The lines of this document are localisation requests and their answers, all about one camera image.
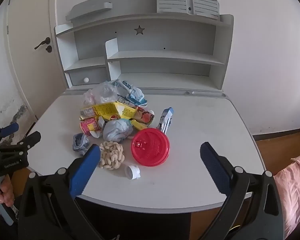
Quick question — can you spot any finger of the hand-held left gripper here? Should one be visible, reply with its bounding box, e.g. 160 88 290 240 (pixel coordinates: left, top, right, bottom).
0 123 19 142
0 131 42 157

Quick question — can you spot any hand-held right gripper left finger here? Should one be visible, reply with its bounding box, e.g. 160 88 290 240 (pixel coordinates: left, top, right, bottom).
17 144 120 240

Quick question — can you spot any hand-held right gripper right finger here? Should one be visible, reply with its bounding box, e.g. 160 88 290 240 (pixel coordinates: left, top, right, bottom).
200 142 284 240

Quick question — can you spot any small blue grey cloth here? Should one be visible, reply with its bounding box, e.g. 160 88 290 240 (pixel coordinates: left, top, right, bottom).
73 133 91 156

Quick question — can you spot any beige braided rope knot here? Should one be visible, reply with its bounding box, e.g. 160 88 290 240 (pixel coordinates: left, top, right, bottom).
98 140 126 171

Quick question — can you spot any white bottle cap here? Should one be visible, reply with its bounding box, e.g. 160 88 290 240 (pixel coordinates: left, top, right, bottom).
124 164 141 181

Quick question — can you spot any red plastic lid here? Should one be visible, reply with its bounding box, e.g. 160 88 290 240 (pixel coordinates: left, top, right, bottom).
130 127 171 167

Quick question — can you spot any blue white small packet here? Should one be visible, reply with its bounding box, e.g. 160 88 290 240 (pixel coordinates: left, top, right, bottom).
158 107 174 134

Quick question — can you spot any person's left hand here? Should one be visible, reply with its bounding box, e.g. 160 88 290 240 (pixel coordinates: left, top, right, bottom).
0 174 15 208

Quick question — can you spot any pink yellow carton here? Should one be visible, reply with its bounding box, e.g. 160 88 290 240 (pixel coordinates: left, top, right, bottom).
79 117 103 137

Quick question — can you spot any yellow wrapper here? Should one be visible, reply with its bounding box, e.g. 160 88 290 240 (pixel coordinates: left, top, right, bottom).
80 101 137 121

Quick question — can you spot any yellow plastic stick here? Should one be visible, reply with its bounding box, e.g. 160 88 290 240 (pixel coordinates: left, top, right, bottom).
131 119 148 131

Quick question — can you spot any clear plastic bag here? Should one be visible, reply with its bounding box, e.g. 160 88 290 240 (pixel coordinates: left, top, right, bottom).
83 80 121 107

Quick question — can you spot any pink cloth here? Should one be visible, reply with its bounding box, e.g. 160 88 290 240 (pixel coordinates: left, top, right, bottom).
272 149 300 240

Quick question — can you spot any orange snack packet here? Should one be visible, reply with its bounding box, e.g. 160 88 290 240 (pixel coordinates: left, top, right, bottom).
131 106 156 127

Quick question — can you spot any grey drawer with white knob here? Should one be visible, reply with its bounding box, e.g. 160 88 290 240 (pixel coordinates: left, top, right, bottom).
69 67 108 87

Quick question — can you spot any white door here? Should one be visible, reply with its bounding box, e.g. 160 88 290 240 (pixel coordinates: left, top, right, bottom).
5 0 67 122

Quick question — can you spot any blue white wrapper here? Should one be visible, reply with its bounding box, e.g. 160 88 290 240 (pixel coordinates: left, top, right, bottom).
115 79 149 108

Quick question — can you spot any grey white shelf unit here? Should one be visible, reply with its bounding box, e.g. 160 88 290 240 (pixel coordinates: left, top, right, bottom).
54 14 234 96

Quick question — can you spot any grey ribbed plastic panel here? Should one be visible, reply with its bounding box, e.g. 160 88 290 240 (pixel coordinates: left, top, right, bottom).
156 0 221 21

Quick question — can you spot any black door handle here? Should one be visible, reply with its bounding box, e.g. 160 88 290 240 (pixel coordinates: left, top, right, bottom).
34 37 51 50

